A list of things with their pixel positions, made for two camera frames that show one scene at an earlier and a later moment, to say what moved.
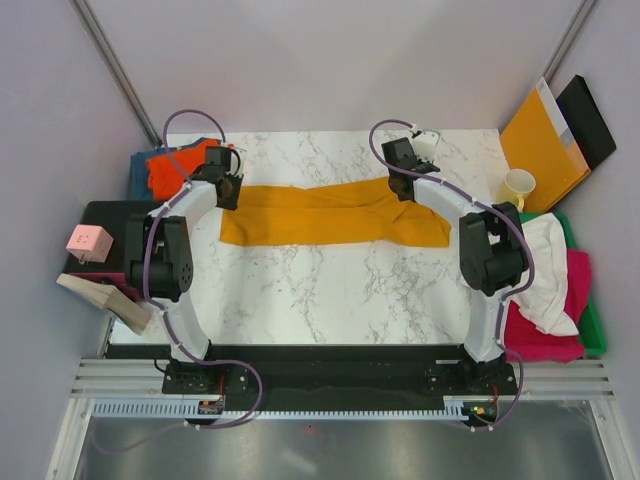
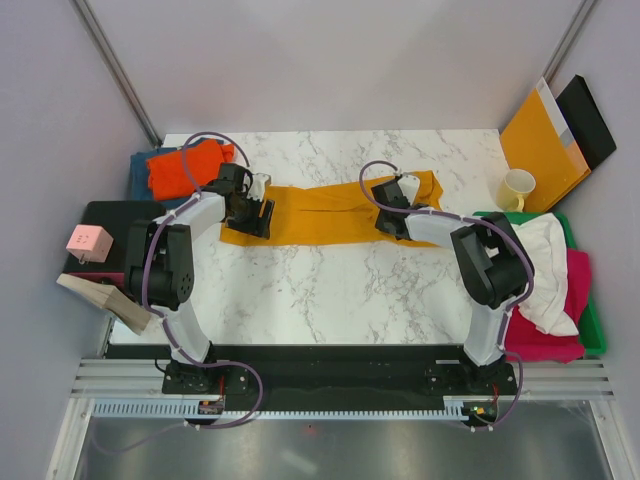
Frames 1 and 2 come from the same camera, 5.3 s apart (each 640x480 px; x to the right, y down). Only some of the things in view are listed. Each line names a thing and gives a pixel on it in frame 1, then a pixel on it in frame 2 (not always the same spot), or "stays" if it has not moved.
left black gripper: x=236 y=180 → x=257 y=226
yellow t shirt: x=355 y=212 stays
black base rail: x=327 y=371 stays
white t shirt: x=543 y=301 stays
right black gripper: x=423 y=162 → x=380 y=222
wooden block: x=106 y=296 stays
